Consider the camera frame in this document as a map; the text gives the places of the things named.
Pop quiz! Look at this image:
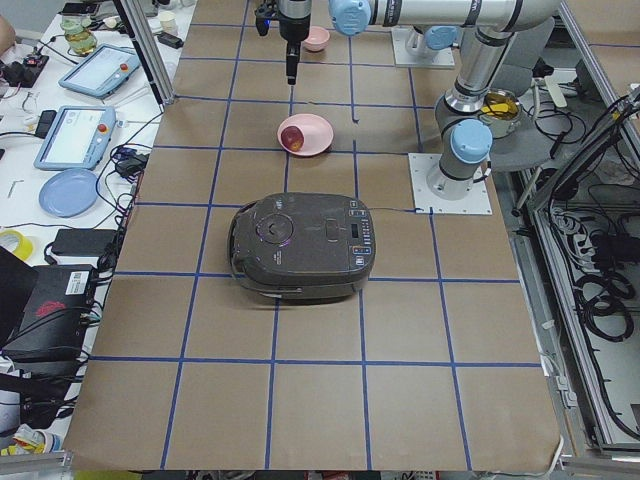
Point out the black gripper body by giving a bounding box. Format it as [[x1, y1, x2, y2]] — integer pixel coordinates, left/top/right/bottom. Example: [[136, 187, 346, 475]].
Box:
[[276, 0, 312, 42]]

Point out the red apple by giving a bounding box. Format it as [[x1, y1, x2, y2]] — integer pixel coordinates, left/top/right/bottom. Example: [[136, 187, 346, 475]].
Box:
[[279, 125, 305, 152]]

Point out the pink bowl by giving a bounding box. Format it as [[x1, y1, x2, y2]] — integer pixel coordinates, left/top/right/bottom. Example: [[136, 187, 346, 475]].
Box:
[[302, 26, 331, 52]]

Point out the pink plate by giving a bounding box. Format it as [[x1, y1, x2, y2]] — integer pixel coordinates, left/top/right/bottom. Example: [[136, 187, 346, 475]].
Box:
[[276, 113, 334, 157]]

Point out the light blue plate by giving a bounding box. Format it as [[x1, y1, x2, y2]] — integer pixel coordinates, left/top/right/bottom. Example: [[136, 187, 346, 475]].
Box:
[[39, 168, 98, 218]]

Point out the white paper cup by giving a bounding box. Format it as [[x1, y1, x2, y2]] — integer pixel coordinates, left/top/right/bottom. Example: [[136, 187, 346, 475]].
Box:
[[158, 10, 178, 36]]

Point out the blue teach pendant far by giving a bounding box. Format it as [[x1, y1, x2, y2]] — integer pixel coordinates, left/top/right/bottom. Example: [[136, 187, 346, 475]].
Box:
[[58, 45, 141, 99]]

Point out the blue teach pendant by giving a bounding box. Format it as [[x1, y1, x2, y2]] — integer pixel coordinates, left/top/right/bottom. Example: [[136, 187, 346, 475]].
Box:
[[58, 45, 141, 99], [33, 106, 116, 171]]

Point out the dark grey rice cooker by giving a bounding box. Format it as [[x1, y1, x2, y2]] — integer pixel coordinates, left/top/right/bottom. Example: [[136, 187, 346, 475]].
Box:
[[227, 192, 376, 301]]

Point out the green glass bottle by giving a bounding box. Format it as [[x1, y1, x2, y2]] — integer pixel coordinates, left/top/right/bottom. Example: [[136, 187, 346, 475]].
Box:
[[60, 16, 97, 56]]

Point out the steel pot with yellow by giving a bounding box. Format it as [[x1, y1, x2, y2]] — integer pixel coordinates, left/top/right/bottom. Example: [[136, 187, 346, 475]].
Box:
[[478, 90, 522, 139]]

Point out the blue teach pendant near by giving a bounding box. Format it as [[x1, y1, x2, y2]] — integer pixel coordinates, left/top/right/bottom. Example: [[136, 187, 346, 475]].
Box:
[[33, 106, 116, 171]]

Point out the black power adapter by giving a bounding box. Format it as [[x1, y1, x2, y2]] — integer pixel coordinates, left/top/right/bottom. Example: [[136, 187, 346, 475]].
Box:
[[50, 229, 116, 257]]

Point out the yellow tape roll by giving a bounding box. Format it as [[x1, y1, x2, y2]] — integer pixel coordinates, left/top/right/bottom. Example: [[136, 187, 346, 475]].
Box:
[[0, 229, 34, 261]]

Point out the black computer box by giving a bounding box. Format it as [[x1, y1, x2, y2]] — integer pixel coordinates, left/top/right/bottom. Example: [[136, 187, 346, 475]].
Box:
[[1, 264, 98, 363]]

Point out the aluminium frame post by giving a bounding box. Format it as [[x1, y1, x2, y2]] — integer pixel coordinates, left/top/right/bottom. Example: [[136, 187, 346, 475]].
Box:
[[114, 0, 175, 106]]

